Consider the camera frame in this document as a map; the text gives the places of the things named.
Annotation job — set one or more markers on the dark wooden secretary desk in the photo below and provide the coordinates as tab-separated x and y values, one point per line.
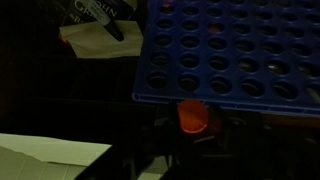
83	86

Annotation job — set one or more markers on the orange round game disc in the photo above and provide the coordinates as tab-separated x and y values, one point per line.
192	116

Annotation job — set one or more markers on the white paper sheet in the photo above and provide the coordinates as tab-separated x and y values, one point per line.
43	156

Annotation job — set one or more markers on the John Grisham book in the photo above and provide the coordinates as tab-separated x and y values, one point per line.
96	13

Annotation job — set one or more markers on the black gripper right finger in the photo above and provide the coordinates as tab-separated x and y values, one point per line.
215	125

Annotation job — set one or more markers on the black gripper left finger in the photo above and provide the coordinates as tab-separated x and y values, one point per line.
168	125

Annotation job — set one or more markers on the blue connect four frame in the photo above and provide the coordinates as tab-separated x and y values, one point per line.
233	50

